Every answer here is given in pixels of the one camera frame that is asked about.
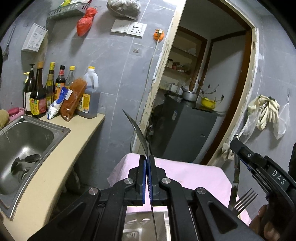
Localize steel fork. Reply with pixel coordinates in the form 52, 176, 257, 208
232, 189, 258, 216

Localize steel table knife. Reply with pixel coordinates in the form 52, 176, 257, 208
123, 110, 158, 240

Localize steel knife black handle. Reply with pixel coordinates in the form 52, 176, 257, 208
228, 154, 240, 211

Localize person's right hand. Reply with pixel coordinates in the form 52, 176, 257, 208
248, 204, 296, 241

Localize pink floral tablecloth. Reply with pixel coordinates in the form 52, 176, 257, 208
106, 152, 253, 227

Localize clear plastic bag on hook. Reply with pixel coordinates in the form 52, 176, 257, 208
273, 94, 290, 140

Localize cream rubber gloves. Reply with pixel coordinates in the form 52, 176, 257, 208
248, 95, 280, 131

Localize yellow bowl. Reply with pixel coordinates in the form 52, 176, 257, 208
201, 97, 216, 110

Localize beige countertop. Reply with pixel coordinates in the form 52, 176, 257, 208
1, 113, 105, 240

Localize dark grey cabinet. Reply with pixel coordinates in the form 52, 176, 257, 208
149, 95, 217, 163

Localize aluminium pot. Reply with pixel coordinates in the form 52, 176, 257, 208
182, 90, 198, 102

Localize stainless steel sink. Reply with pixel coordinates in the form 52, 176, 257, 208
1, 115, 71, 220

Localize large vinegar jug yellow cap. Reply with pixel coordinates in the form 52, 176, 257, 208
76, 66, 100, 119

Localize white blue salt bag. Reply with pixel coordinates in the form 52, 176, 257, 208
47, 87, 73, 120

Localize soy sauce bottle brown cap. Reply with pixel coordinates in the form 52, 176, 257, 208
30, 61, 46, 118

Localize pink soap dish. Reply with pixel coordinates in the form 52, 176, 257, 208
8, 108, 25, 121

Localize orange spice packet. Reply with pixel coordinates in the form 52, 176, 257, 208
60, 78, 87, 122

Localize olive oil bottle yellow cap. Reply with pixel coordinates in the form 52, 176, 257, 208
45, 62, 55, 109

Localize yellow sponge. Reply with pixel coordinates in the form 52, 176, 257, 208
0, 109, 10, 128

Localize dark sauce bottle red cap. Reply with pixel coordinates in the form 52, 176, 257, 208
54, 65, 66, 100

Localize clear bottle yellow cap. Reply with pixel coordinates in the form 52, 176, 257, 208
65, 65, 75, 89

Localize dark wine bottle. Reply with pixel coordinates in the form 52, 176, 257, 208
23, 64, 35, 115

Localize clear bag of dried goods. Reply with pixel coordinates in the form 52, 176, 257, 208
107, 0, 141, 20

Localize red plastic bag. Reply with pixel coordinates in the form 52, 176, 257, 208
76, 8, 97, 37

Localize white rag on hose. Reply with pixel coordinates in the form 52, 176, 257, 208
221, 141, 234, 161

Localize orange wall hook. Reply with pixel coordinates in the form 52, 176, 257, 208
153, 29, 165, 42

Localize white wall socket panel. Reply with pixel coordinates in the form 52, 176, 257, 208
111, 19, 147, 38

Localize white box on wall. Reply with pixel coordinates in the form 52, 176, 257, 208
22, 23, 48, 52

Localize grey wall shelf basket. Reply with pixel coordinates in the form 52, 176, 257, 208
47, 0, 92, 20

